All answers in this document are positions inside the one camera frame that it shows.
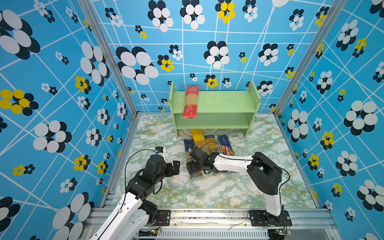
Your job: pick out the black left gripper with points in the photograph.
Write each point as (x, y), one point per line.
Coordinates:
(176, 167)

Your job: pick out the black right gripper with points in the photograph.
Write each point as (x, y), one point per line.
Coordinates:
(193, 169)

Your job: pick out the clear blue-end spaghetti bag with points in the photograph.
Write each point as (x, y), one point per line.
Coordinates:
(212, 145)

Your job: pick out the dark blue spaghetti box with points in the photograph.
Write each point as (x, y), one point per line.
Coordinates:
(225, 145)

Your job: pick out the red spaghetti bag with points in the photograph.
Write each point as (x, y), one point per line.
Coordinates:
(191, 102)

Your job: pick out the blue label spaghetti bag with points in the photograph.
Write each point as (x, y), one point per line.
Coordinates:
(188, 144)

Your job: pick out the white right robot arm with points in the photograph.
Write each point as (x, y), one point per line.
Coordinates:
(265, 174)

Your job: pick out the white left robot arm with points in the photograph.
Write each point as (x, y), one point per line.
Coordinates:
(134, 211)

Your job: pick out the green wooden shelf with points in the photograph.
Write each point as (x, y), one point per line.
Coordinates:
(217, 110)

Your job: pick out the yellow label spaghetti bag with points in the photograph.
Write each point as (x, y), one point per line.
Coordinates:
(198, 137)

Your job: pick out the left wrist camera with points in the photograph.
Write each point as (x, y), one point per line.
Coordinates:
(160, 151)

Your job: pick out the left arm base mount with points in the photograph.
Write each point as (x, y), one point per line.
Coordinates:
(157, 217)

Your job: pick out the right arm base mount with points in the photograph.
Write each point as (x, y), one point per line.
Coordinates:
(270, 217)

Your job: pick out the aluminium frame post left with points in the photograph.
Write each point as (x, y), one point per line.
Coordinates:
(102, 41)

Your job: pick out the aluminium frame post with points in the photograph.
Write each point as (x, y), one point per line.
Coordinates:
(102, 41)
(324, 29)

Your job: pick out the aluminium frame post right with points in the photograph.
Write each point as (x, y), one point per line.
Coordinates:
(324, 29)

